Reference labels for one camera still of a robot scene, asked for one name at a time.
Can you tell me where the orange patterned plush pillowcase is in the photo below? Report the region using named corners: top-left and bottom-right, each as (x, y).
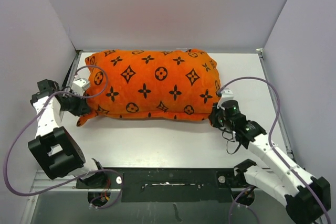
top-left (77, 49), bottom-right (221, 126)

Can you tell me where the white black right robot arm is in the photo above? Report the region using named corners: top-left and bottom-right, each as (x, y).
top-left (209, 100), bottom-right (331, 223)

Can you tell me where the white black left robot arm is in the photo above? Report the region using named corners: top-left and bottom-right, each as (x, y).
top-left (28, 78), bottom-right (108, 188)

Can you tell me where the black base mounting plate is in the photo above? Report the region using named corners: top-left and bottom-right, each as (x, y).
top-left (76, 168), bottom-right (248, 202)

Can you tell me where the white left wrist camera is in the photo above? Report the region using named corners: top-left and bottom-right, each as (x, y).
top-left (71, 78), bottom-right (90, 96)

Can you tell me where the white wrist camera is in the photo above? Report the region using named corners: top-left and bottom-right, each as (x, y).
top-left (71, 78), bottom-right (90, 96)
top-left (219, 89), bottom-right (234, 103)

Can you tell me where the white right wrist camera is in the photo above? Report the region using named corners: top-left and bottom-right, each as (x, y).
top-left (219, 89), bottom-right (234, 103)

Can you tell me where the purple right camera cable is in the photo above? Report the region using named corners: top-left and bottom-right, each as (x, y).
top-left (216, 76), bottom-right (332, 224)

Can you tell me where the purple camera cable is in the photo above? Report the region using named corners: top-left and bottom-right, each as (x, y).
top-left (216, 76), bottom-right (332, 224)
top-left (2, 64), bottom-right (123, 210)

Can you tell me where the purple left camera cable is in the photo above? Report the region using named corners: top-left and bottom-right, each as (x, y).
top-left (2, 64), bottom-right (123, 210)

